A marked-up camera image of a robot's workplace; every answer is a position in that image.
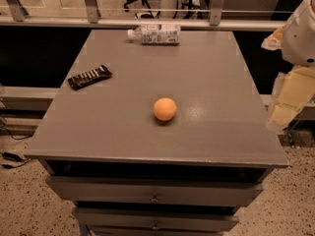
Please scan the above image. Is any black snack bar packet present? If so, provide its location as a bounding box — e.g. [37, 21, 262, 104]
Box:
[68, 65, 112, 90]

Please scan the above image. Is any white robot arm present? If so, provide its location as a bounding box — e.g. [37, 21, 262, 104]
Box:
[261, 0, 315, 131]

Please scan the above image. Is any orange fruit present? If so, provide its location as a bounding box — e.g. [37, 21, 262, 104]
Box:
[154, 97, 177, 121]

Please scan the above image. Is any metal railing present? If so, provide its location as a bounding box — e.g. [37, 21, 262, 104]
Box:
[0, 0, 292, 31]

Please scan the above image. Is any clear plastic water bottle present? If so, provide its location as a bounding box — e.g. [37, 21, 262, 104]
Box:
[127, 24, 181, 45]

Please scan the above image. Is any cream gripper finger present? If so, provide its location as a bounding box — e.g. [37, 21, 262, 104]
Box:
[261, 26, 284, 51]
[267, 66, 315, 127]

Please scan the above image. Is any black power adapter cable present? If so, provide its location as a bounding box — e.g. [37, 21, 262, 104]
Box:
[0, 115, 33, 170]

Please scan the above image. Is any grey drawer cabinet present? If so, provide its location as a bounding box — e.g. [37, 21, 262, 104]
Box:
[26, 29, 287, 236]

